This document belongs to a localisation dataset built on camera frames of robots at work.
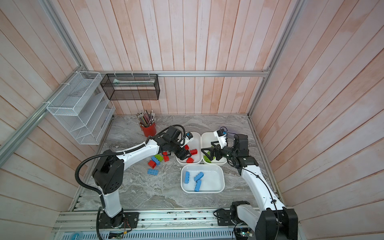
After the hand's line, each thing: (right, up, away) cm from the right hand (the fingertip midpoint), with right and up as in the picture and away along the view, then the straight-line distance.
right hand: (208, 146), depth 79 cm
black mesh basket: (-52, +40, +27) cm, 71 cm away
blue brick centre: (-30, -11, +13) cm, 35 cm away
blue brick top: (-5, -19, +7) cm, 20 cm away
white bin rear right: (+3, +3, +27) cm, 28 cm away
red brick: (-7, -6, +17) cm, 19 cm away
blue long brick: (-11, -19, +7) cm, 23 cm away
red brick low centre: (-33, -12, +12) cm, 37 cm away
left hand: (-12, -5, +9) cm, 16 cm away
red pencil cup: (-39, +8, +31) cm, 50 cm away
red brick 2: (-25, -9, +17) cm, 32 cm away
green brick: (+1, -10, +14) cm, 17 cm away
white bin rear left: (-6, -3, +20) cm, 21 cm away
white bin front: (+4, -21, +7) cm, 23 cm away
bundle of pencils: (-40, +17, +21) cm, 48 cm away
